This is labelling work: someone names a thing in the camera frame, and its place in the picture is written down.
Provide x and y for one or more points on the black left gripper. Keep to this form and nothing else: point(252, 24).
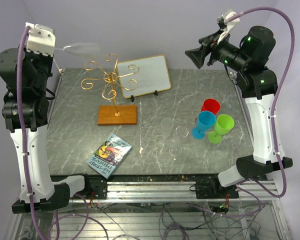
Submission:
point(49, 59)

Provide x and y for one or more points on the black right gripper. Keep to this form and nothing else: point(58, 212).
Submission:
point(198, 55)

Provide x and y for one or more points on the clear ribbed wine glass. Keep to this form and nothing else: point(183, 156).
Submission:
point(81, 49)

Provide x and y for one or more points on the clear smooth wine glass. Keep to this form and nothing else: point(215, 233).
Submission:
point(169, 126)

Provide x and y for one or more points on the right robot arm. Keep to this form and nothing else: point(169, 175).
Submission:
point(259, 87)

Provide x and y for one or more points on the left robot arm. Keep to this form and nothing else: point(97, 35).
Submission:
point(28, 127)

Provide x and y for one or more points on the wooden rack base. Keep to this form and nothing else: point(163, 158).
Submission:
point(109, 115)

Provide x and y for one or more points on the clear wine glass on table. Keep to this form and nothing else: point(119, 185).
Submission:
point(168, 150)

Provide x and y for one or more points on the red plastic goblet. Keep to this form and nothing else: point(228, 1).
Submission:
point(211, 105)

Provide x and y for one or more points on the gold framed whiteboard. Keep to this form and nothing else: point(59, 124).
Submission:
point(143, 76)

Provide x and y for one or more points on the blue plastic goblet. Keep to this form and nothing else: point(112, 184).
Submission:
point(205, 120)

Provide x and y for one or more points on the green plastic goblet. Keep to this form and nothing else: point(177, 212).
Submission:
point(224, 123)

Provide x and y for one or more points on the colourful treehouse book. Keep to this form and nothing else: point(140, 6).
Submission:
point(107, 158)

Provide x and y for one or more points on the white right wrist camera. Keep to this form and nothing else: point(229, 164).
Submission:
point(225, 25)

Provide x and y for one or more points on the gold wire glass rack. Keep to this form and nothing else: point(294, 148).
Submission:
point(110, 78)

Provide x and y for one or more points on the aluminium rail frame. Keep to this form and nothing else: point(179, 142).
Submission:
point(162, 207)

